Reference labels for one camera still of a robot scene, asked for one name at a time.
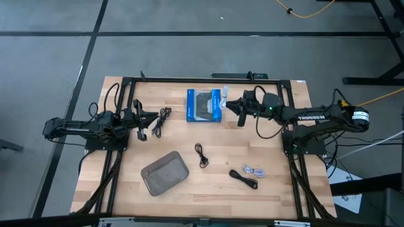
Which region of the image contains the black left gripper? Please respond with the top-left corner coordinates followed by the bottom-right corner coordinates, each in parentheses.
top-left (122, 99), bottom-right (159, 141)

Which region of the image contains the black power strip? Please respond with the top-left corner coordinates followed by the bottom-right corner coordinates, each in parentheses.
top-left (210, 71), bottom-right (269, 80)

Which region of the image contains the black desk foot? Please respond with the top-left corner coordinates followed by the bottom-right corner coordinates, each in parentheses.
top-left (0, 138), bottom-right (25, 153)

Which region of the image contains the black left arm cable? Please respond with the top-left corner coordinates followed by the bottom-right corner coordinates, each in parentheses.
top-left (87, 82), bottom-right (121, 119)

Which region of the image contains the white printed sheet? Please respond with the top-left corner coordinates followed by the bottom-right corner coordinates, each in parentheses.
top-left (328, 166), bottom-right (364, 214)

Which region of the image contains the white floor cable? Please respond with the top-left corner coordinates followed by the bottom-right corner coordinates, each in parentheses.
top-left (336, 129), bottom-right (404, 160)

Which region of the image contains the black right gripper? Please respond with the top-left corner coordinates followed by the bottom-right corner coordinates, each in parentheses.
top-left (225, 90), bottom-right (264, 127)

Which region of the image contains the black aluminium table frame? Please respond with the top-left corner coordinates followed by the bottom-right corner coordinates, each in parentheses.
top-left (74, 71), bottom-right (337, 221)

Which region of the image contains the silver metal bracket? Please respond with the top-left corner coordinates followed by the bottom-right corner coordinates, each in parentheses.
top-left (97, 216), bottom-right (136, 227)
top-left (273, 219), bottom-right (312, 227)

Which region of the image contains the dark grey cabinet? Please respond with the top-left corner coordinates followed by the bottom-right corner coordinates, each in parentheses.
top-left (330, 172), bottom-right (404, 227)

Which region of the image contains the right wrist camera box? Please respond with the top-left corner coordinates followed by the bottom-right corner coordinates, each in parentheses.
top-left (262, 92), bottom-right (284, 112)

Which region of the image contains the yellow cable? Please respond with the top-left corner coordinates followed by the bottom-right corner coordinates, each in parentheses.
top-left (273, 0), bottom-right (336, 19)
top-left (356, 88), bottom-right (404, 107)

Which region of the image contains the blue game controller box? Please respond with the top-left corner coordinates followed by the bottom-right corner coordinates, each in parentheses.
top-left (186, 88), bottom-right (223, 123)

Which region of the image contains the black USB-C cable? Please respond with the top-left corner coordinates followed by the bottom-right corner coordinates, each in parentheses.
top-left (229, 169), bottom-right (259, 190)
top-left (194, 143), bottom-right (210, 169)
top-left (151, 107), bottom-right (173, 139)

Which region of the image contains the grey translucent plastic bin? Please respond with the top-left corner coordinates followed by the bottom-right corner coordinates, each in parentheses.
top-left (140, 150), bottom-right (190, 197)

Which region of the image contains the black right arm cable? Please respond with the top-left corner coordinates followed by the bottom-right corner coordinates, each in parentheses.
top-left (254, 84), bottom-right (285, 140)

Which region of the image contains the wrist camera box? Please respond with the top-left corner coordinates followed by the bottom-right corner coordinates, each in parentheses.
top-left (262, 92), bottom-right (284, 112)
top-left (98, 110), bottom-right (122, 127)

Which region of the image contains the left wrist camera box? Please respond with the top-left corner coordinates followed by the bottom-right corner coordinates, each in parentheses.
top-left (98, 110), bottom-right (122, 127)

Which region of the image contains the black game controller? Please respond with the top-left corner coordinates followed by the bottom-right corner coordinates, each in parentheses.
top-left (195, 92), bottom-right (213, 120)

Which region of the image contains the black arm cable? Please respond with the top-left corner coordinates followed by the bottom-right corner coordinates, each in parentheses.
top-left (87, 82), bottom-right (121, 119)
top-left (254, 84), bottom-right (285, 140)

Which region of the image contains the white USB-C cable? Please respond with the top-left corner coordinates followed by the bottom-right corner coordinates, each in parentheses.
top-left (220, 84), bottom-right (230, 110)
top-left (242, 164), bottom-right (266, 178)

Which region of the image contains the black desk frame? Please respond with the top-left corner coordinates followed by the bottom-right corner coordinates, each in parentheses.
top-left (342, 0), bottom-right (404, 86)

